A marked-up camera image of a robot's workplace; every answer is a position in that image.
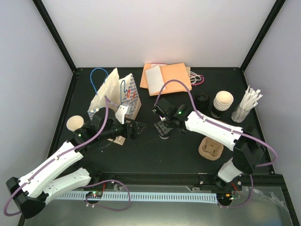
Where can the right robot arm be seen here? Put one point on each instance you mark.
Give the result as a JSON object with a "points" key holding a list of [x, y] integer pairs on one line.
{"points": [[247, 152]]}

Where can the black sleeved paper cup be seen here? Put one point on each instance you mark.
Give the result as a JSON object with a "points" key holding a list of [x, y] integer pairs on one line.
{"points": [[164, 135]]}

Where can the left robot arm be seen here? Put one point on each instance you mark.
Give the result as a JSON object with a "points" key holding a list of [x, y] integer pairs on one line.
{"points": [[63, 171]]}

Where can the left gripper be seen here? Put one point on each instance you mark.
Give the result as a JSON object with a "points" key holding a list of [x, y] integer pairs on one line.
{"points": [[135, 134]]}

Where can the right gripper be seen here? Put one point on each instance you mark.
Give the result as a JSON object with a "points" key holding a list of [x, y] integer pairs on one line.
{"points": [[162, 129]]}

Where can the jar of wrapped straws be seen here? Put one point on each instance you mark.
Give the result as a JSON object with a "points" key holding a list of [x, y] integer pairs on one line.
{"points": [[248, 102]]}

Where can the white slotted cable duct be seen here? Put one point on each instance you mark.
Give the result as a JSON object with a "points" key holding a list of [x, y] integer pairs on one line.
{"points": [[140, 197]]}

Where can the white paper cup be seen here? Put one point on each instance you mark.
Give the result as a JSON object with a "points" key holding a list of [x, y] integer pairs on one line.
{"points": [[75, 122]]}

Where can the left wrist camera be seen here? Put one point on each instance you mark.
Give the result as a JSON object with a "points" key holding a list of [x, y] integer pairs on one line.
{"points": [[123, 112]]}

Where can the stack of black lids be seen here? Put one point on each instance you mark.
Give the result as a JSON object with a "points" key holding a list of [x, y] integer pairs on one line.
{"points": [[202, 101]]}

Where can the stack of paper cups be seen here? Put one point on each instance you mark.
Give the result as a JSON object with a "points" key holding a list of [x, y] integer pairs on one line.
{"points": [[222, 102]]}

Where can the stack of orange paper bags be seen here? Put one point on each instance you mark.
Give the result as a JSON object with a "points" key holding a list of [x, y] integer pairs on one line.
{"points": [[177, 71]]}

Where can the brown cardboard cup carrier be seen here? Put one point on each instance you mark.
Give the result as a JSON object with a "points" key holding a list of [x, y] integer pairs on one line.
{"points": [[210, 149]]}

